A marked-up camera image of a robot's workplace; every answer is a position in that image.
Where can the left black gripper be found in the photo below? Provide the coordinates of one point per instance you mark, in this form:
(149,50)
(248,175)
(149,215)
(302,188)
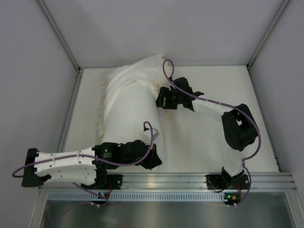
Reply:
(153,160)

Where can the right aluminium frame post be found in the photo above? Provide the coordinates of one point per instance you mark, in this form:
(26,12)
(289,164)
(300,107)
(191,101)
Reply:
(266,35)

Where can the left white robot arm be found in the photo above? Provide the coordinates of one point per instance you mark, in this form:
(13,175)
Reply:
(88,167)

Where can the aluminium frame post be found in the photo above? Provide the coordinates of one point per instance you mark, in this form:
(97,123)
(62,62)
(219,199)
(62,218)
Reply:
(47,14)
(266,35)

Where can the aluminium mounting rail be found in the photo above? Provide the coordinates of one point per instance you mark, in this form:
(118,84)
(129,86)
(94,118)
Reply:
(259,181)

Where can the white pillowcase with cream ruffle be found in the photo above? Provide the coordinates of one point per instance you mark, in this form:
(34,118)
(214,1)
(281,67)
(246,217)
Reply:
(147,72)

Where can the white pillow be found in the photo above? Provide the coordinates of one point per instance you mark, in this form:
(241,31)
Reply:
(124,118)

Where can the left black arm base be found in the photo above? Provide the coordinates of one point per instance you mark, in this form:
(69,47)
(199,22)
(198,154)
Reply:
(107,182)

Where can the perforated grey cable duct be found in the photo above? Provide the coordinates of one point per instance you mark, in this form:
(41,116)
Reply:
(146,196)

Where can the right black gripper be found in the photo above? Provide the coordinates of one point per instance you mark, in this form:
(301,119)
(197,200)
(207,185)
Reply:
(164,100)

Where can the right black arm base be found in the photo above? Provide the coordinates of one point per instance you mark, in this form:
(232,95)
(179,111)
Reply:
(219,182)

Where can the left aluminium frame post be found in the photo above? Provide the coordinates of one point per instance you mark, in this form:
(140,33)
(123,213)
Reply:
(47,14)

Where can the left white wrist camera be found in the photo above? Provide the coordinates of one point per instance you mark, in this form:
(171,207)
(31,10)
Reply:
(150,134)

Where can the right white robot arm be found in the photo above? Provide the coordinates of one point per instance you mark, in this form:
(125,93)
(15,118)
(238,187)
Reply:
(239,127)

